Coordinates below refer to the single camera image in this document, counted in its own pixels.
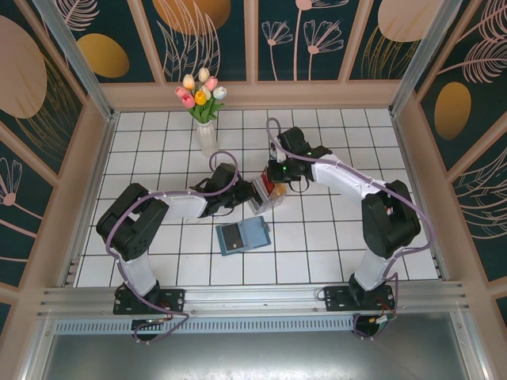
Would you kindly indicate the clear acrylic card box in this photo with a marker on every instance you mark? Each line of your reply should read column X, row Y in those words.
column 269, row 206

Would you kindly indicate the black credit card with chip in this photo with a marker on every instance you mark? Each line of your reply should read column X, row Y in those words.
column 231, row 235

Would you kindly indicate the blue card holder with sleeves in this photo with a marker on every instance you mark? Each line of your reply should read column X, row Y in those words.
column 255, row 235

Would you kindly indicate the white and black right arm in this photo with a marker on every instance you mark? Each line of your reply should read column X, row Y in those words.
column 344, row 178

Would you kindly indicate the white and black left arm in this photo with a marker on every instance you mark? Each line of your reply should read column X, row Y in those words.
column 186, row 204

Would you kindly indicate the red credit card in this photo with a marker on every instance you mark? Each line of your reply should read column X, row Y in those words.
column 269, row 186

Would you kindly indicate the white ribbed vase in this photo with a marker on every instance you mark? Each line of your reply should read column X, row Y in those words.
column 207, row 138

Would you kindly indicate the colourful tulip bouquet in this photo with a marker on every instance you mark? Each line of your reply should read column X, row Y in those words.
column 202, row 97

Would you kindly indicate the grey metal sheet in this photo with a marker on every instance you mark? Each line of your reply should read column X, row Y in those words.
column 253, row 356

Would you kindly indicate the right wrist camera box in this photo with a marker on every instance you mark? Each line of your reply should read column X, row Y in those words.
column 274, row 152

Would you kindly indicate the wide aluminium base rail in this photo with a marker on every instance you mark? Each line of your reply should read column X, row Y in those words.
column 253, row 301

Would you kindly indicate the aluminium side rail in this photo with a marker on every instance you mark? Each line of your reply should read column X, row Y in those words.
column 407, row 158

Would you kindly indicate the aluminium frame post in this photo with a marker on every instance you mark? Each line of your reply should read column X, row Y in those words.
column 75, row 59
column 424, row 59

